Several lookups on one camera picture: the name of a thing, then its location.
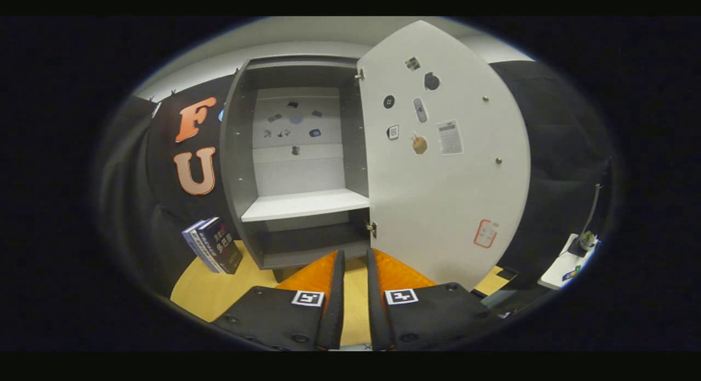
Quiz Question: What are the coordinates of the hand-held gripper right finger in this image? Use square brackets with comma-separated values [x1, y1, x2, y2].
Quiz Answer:
[366, 247, 507, 351]

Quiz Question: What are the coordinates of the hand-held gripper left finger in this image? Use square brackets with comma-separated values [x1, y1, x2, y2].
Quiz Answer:
[211, 249, 347, 351]

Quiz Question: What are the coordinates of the white cabinet door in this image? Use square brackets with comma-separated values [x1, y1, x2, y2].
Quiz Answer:
[356, 20, 532, 291]

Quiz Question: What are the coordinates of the white cabinet shelf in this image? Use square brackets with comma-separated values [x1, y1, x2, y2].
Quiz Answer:
[241, 188, 371, 223]

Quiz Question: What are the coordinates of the dark blue book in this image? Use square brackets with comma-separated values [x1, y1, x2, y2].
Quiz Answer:
[196, 217, 244, 275]

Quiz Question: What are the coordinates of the blue and white book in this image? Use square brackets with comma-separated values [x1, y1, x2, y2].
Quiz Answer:
[182, 221, 222, 273]

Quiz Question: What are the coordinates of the grey cabinet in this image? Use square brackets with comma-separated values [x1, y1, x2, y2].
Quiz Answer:
[219, 55, 378, 283]

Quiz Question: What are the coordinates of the white side table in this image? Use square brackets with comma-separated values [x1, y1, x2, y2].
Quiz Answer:
[538, 233, 599, 290]

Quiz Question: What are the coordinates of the black backdrop cloth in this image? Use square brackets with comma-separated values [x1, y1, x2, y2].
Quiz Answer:
[93, 61, 622, 299]

